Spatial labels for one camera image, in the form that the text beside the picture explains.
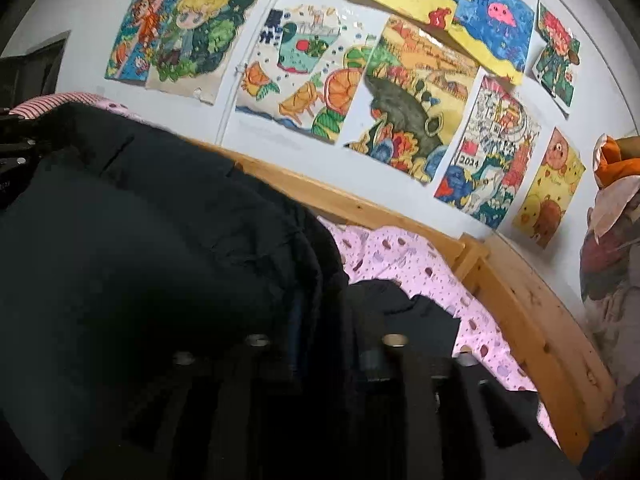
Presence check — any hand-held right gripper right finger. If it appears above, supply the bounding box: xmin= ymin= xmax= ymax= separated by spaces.
xmin=357 ymin=332 xmax=533 ymax=480

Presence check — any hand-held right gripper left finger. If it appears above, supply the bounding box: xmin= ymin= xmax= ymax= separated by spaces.
xmin=125 ymin=305 xmax=307 ymax=480

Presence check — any black jacket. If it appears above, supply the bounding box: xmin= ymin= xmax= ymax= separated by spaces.
xmin=0 ymin=102 xmax=586 ymax=480

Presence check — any red white checked blanket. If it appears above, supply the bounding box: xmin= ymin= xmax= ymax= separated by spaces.
xmin=10 ymin=91 xmax=108 ymax=118

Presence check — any orange white plush toy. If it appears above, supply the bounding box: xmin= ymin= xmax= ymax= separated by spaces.
xmin=591 ymin=132 xmax=640 ymax=242

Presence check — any wooden bed frame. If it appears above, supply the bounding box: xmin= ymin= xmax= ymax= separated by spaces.
xmin=190 ymin=137 xmax=621 ymax=466

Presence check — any orange-haired girl wall drawing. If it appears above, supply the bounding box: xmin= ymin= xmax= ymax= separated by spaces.
xmin=104 ymin=0 xmax=168 ymax=82

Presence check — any blond character wall drawing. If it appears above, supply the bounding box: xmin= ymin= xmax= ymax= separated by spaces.
xmin=145 ymin=0 xmax=267 ymax=107

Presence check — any castle and dragon wall drawing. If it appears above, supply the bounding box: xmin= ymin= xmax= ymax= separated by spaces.
xmin=434 ymin=74 xmax=542 ymax=232

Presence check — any yellow bears wall drawing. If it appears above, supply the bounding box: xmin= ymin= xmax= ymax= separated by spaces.
xmin=512 ymin=127 xmax=587 ymax=250

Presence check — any white wall pipe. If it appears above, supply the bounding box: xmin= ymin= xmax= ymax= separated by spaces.
xmin=216 ymin=0 xmax=287 ymax=142

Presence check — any dark hill landscape wall drawing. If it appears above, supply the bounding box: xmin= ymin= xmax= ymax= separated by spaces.
xmin=344 ymin=14 xmax=482 ymax=184

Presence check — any orange slices wall drawing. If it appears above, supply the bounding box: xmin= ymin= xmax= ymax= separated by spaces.
xmin=222 ymin=0 xmax=377 ymax=145

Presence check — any red-haired figure wall drawing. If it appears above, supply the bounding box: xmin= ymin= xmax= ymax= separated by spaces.
xmin=531 ymin=1 xmax=582 ymax=117

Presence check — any blue sea wall drawing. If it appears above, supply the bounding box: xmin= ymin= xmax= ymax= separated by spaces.
xmin=446 ymin=0 xmax=537 ymax=87

